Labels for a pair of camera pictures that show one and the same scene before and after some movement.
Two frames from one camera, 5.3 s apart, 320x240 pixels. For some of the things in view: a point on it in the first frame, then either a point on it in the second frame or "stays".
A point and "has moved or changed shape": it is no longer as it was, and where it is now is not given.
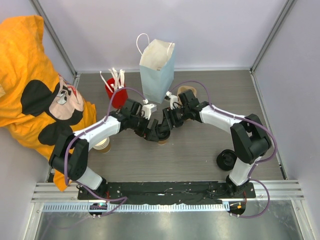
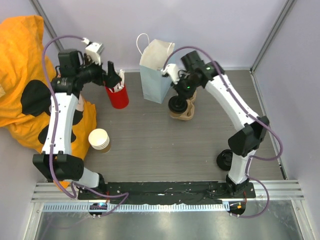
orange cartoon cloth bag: [38, 104] stays
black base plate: [210, 191] stays
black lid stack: [226, 159] stays
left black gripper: [147, 133] to [110, 80]
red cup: [120, 97] stays
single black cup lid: [164, 135] has moved or changed shape
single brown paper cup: [162, 142] has moved or changed shape
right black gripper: [174, 123] to [182, 93]
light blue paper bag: [156, 65] stays
